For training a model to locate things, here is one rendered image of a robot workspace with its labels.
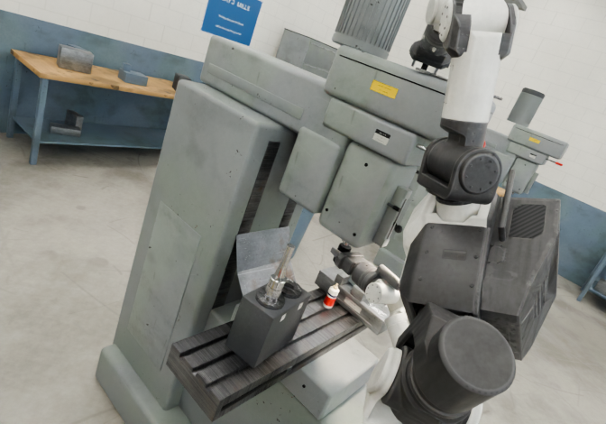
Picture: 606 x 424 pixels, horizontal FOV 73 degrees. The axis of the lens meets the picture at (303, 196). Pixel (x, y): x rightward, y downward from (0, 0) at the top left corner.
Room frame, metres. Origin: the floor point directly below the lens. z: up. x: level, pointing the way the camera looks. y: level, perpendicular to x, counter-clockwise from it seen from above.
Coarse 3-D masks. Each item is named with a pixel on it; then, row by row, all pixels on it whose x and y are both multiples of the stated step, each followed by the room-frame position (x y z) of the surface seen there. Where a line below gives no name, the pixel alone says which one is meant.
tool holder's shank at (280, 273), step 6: (288, 246) 1.05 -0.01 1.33; (294, 246) 1.07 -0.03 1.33; (288, 252) 1.05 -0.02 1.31; (282, 258) 1.05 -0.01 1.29; (288, 258) 1.05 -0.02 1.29; (282, 264) 1.05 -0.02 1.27; (288, 264) 1.06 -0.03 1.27; (276, 270) 1.06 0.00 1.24; (282, 270) 1.05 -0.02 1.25; (276, 276) 1.05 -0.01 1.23; (282, 276) 1.05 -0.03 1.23
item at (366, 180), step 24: (360, 144) 1.32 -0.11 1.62; (360, 168) 1.29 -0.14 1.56; (384, 168) 1.24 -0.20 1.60; (408, 168) 1.31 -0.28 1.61; (336, 192) 1.31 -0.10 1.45; (360, 192) 1.27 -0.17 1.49; (384, 192) 1.24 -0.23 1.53; (336, 216) 1.29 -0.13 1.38; (360, 216) 1.25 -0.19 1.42; (360, 240) 1.24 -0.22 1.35
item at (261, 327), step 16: (288, 288) 1.16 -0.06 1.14; (240, 304) 1.03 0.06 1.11; (256, 304) 1.02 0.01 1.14; (272, 304) 1.03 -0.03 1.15; (288, 304) 1.07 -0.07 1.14; (304, 304) 1.15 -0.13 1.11; (240, 320) 1.02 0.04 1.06; (256, 320) 1.00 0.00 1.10; (272, 320) 0.98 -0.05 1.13; (288, 320) 1.08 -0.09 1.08; (240, 336) 1.01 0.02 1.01; (256, 336) 0.99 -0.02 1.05; (272, 336) 1.02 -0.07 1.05; (288, 336) 1.13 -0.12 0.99; (240, 352) 1.01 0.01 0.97; (256, 352) 0.99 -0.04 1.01; (272, 352) 1.06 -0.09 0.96
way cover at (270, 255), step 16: (240, 240) 1.44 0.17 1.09; (256, 240) 1.52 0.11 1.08; (272, 240) 1.59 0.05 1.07; (288, 240) 1.67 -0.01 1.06; (240, 256) 1.43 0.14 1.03; (256, 256) 1.50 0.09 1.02; (272, 256) 1.57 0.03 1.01; (240, 272) 1.41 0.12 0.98; (256, 272) 1.47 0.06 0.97; (272, 272) 1.54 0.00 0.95; (288, 272) 1.61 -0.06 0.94; (256, 288) 1.43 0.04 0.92
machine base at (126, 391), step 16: (112, 352) 1.58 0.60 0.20; (96, 368) 1.58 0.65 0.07; (112, 368) 1.51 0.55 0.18; (128, 368) 1.52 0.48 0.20; (112, 384) 1.49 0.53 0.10; (128, 384) 1.45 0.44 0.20; (144, 384) 1.47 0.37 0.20; (112, 400) 1.48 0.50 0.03; (128, 400) 1.41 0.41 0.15; (144, 400) 1.40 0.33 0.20; (128, 416) 1.40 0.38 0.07; (144, 416) 1.34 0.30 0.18; (160, 416) 1.35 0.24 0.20; (176, 416) 1.38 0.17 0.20
